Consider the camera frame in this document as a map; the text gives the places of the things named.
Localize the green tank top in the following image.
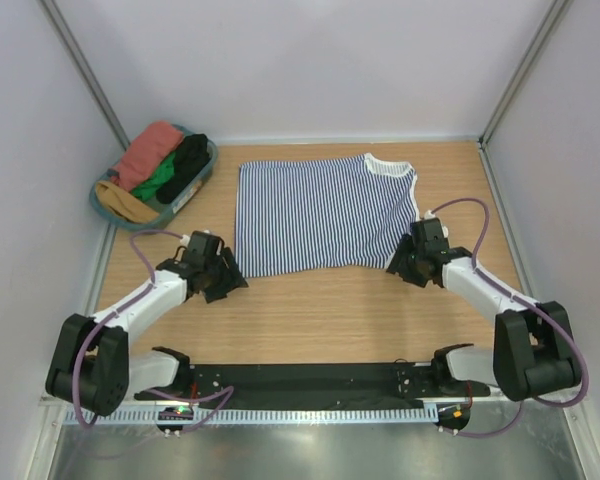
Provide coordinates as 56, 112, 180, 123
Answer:
131, 152, 176, 202

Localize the blue white striped tank top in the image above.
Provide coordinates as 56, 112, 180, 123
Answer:
234, 153, 419, 278

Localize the teal plastic laundry basket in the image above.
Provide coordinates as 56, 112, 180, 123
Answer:
89, 124, 218, 231

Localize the pink tank top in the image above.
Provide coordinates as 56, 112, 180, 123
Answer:
110, 121, 184, 192

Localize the black tank top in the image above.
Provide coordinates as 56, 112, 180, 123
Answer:
156, 134, 210, 204

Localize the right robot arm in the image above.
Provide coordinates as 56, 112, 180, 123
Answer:
387, 217, 588, 406

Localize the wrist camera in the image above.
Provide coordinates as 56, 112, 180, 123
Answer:
179, 230, 211, 247
423, 210, 449, 238

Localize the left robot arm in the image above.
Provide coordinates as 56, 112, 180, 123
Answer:
45, 231, 248, 428

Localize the slotted cable duct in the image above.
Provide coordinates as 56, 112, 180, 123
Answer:
62, 405, 440, 426

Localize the right corner aluminium post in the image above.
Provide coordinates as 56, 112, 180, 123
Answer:
478, 0, 572, 150

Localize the corner aluminium post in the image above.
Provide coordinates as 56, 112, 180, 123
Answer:
478, 0, 572, 150
38, 0, 130, 149

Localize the left corner aluminium post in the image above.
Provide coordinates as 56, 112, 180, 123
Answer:
38, 0, 130, 149

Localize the tan tank top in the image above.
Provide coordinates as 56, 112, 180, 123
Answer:
95, 181, 159, 224

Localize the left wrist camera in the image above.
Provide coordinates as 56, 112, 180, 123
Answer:
179, 230, 211, 247

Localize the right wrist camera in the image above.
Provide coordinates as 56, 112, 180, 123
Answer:
423, 210, 449, 238

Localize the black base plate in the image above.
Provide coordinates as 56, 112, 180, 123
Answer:
133, 362, 492, 410

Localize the aluminium frame rail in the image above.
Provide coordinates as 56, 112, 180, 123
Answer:
39, 364, 589, 407

